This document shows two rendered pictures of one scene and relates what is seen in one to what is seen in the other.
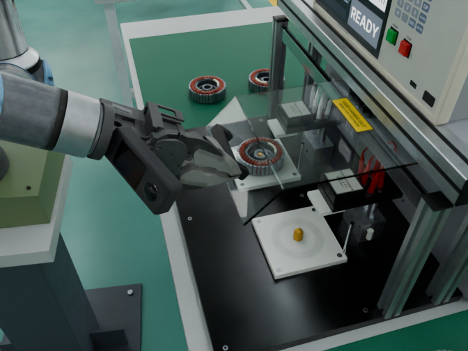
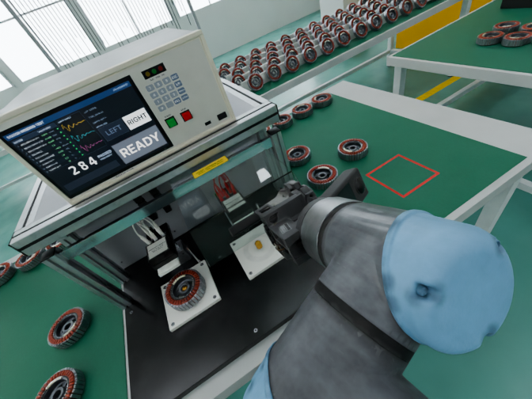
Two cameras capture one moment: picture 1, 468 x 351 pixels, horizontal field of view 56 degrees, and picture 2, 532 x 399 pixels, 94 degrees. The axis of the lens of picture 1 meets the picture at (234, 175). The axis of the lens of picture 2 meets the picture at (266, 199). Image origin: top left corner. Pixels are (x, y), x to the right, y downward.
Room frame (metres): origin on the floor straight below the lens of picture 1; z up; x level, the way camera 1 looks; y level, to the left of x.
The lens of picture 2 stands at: (0.49, 0.34, 1.38)
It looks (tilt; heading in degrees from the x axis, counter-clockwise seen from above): 42 degrees down; 272
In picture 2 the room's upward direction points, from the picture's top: 21 degrees counter-clockwise
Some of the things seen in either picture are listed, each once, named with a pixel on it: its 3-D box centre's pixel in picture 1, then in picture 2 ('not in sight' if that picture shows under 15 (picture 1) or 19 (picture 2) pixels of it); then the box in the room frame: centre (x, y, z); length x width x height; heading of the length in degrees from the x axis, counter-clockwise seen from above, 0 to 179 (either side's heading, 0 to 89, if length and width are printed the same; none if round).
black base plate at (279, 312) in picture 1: (283, 202); (226, 268); (0.69, -0.11, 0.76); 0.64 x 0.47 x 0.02; 16
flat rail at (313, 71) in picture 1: (336, 96); (175, 193); (0.71, -0.19, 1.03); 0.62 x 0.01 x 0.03; 16
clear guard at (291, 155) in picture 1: (317, 140); (229, 184); (0.57, -0.14, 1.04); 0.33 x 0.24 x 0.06; 106
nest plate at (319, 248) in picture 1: (297, 239); (260, 247); (0.57, -0.13, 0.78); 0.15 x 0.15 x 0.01; 16
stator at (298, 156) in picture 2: not in sight; (297, 155); (0.32, -0.52, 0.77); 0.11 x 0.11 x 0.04
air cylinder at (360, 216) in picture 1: (363, 218); not in sight; (0.61, -0.27, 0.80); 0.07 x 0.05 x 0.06; 16
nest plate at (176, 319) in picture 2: not in sight; (189, 292); (0.80, -0.06, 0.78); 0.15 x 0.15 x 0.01; 16
